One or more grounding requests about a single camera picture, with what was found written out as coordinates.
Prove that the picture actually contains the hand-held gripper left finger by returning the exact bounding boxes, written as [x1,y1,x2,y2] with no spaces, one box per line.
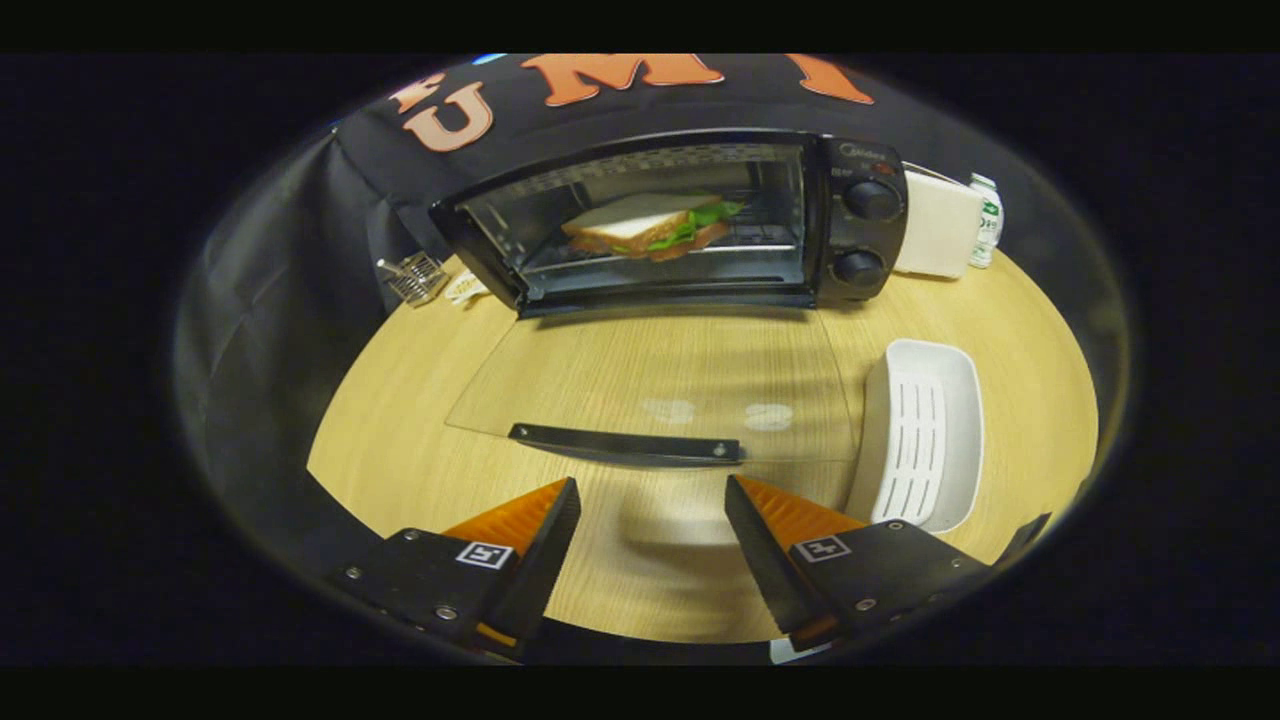
[335,477,582,659]

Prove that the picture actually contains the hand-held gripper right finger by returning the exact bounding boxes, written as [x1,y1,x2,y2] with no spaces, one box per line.
[724,475,991,651]

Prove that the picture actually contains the black toaster oven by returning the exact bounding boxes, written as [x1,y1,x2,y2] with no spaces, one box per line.
[430,128,911,469]

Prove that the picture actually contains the lettuce sandwich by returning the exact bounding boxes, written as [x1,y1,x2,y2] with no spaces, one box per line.
[560,192,746,263]

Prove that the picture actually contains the white pop-up toaster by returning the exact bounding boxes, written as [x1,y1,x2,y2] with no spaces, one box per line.
[893,165,986,279]

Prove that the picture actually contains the white slotted plastic tray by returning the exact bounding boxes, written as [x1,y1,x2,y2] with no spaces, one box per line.
[845,338,986,534]

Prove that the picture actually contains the white milk bottle green label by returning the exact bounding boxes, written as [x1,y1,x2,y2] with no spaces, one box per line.
[968,173,1004,269]

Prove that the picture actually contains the metal wire rack handle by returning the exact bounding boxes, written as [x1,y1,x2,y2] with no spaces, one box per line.
[377,251,451,306]

